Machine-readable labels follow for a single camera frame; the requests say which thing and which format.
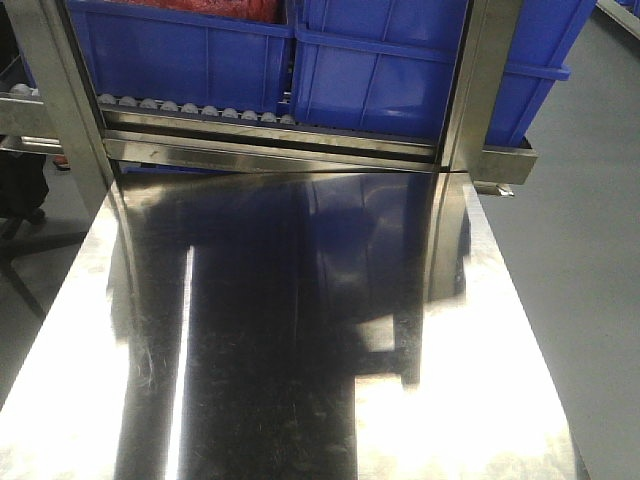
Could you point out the white roller conveyor track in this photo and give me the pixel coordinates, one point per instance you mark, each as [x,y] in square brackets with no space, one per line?
[170,106]

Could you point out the right blue plastic crate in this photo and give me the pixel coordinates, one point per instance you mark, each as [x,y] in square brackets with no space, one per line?
[387,66]

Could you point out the blue plastic crate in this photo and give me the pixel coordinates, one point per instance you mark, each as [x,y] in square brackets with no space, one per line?
[387,66]
[186,57]

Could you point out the left blue plastic crate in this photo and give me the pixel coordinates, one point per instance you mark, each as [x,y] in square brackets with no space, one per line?
[186,57]

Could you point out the black office chair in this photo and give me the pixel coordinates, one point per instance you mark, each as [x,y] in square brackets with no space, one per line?
[23,191]

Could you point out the stainless steel rack frame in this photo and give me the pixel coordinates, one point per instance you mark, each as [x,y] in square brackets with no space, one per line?
[67,116]

